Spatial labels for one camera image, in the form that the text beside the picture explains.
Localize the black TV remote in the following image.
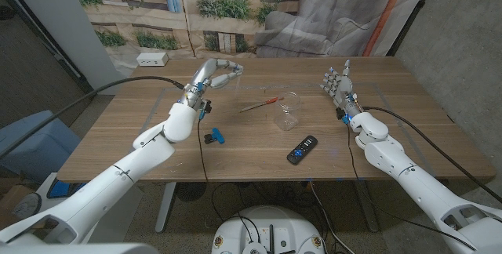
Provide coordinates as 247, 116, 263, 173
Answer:
286, 134, 319, 166

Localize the black backdrop stand pole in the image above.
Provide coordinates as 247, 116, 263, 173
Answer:
386, 0, 441, 57

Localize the white base with blue panels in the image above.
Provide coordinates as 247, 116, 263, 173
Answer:
11, 172, 88, 220

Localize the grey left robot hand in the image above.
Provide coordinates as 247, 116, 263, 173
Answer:
180, 57, 245, 109

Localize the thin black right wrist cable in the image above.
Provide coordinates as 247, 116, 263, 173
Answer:
345, 122, 478, 252

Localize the printed fabric backdrop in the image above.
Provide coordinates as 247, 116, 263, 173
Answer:
64, 0, 438, 78

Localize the white pillar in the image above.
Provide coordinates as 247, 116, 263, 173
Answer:
2, 0, 126, 96

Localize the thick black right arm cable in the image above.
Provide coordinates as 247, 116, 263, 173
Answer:
360, 106, 502, 205

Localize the clear plastic beaker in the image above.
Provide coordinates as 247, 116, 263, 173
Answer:
273, 91, 303, 132

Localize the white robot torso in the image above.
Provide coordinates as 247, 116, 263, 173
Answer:
211, 205, 326, 254

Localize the white table leg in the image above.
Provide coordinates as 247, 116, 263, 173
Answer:
352, 180, 380, 234
155, 181, 177, 234

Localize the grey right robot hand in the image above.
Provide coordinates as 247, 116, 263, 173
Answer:
319, 59, 362, 120

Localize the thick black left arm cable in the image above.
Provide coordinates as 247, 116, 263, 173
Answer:
0, 74, 186, 160

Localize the white power strip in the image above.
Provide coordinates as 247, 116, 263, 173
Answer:
136, 52, 170, 67

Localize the black round floor fan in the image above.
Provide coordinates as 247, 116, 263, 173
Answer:
174, 181, 208, 202

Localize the grey tape strip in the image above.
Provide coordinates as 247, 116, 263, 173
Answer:
139, 87, 167, 136
374, 82, 437, 176

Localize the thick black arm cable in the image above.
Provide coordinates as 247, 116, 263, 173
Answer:
360, 106, 502, 205
0, 74, 186, 160

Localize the blue-grey storage bin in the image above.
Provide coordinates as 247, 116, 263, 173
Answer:
0, 109, 82, 184

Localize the light grey floor cable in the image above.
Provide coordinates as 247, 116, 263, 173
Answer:
308, 181, 356, 254

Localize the blue and black binder clip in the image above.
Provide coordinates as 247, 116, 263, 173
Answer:
203, 127, 226, 146

